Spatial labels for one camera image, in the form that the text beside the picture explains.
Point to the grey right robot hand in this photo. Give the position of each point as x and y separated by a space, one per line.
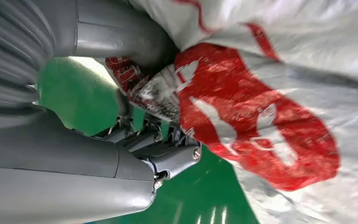
58 173

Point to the green conveyor belt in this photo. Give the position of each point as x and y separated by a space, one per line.
77 95

